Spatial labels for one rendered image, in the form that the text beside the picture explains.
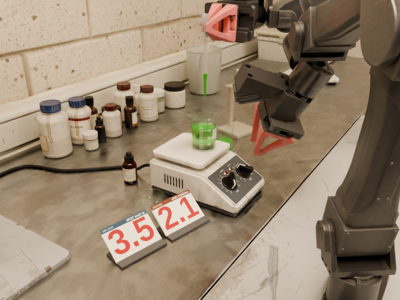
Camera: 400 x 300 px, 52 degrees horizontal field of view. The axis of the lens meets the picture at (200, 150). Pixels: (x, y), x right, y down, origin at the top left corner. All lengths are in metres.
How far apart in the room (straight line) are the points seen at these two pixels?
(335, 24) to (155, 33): 0.97
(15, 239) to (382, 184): 0.57
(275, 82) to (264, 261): 0.29
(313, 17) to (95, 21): 0.78
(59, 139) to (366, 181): 0.73
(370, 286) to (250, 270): 0.19
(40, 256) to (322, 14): 0.55
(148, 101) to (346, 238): 0.79
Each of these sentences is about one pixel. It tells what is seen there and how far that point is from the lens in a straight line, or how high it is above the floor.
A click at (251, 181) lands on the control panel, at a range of 0.82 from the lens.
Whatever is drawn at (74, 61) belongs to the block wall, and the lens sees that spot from 1.22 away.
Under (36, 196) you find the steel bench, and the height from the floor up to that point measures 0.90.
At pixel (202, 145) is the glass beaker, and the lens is 0.80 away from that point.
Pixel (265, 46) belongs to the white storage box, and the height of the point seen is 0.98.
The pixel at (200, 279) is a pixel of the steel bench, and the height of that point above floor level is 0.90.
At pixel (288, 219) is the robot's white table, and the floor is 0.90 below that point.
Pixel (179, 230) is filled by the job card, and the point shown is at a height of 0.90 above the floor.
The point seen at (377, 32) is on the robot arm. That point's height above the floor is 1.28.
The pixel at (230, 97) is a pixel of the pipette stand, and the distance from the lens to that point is 1.12.
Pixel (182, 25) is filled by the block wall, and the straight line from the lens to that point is 1.59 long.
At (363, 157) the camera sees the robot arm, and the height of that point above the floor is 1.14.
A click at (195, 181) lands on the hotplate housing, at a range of 0.77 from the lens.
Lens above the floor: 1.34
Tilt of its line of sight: 25 degrees down
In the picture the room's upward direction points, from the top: straight up
